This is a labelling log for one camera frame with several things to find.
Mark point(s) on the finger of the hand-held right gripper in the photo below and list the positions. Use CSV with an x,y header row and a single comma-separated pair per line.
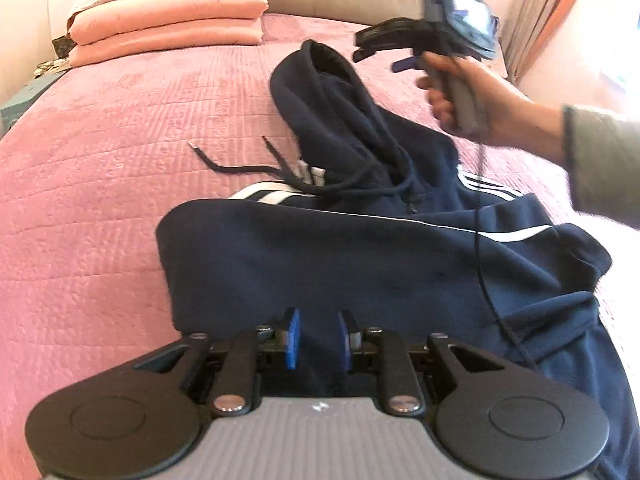
x,y
407,64
390,30

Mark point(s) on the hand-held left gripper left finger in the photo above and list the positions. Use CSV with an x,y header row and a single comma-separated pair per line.
x,y
290,338

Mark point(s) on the pink quilted bedspread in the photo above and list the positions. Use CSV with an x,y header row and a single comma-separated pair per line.
x,y
100,170

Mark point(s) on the person's right forearm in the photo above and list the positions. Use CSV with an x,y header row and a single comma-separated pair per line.
x,y
602,160

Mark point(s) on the folded pink blanket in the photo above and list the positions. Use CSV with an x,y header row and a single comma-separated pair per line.
x,y
160,45
165,15

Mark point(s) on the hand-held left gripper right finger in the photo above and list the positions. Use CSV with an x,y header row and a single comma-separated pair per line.
x,y
345,340

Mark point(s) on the blue plastic stool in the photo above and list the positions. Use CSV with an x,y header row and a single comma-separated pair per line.
x,y
22,97

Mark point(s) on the brown patterned pouch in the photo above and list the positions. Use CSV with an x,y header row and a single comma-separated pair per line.
x,y
62,46

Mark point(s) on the person's right hand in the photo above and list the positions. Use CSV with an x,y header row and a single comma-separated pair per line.
x,y
505,115

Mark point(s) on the navy striped hoodie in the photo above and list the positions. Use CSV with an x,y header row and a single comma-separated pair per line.
x,y
350,255

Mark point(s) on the beige and orange curtain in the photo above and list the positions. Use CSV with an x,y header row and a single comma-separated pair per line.
x,y
545,5

